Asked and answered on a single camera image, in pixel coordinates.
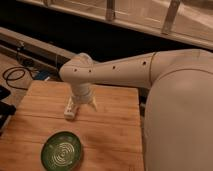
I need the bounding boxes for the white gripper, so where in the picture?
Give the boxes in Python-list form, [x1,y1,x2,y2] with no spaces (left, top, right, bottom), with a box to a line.
[68,83,97,111]

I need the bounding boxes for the white bottle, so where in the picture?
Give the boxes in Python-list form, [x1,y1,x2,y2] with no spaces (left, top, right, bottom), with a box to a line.
[64,100,79,120]

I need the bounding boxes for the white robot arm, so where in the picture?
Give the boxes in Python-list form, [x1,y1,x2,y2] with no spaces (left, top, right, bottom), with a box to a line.
[60,49,213,171]

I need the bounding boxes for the green ceramic bowl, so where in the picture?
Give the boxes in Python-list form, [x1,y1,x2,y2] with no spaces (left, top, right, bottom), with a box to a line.
[41,131,83,171]

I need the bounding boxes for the blue object on floor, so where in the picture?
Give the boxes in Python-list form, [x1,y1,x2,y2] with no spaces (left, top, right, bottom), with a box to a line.
[34,70,50,80]

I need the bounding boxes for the wooden cutting board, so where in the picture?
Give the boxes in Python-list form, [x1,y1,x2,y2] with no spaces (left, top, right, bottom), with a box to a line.
[0,81,144,171]

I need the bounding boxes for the black object at left edge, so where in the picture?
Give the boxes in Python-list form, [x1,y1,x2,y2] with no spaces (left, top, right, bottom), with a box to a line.
[0,85,16,135]

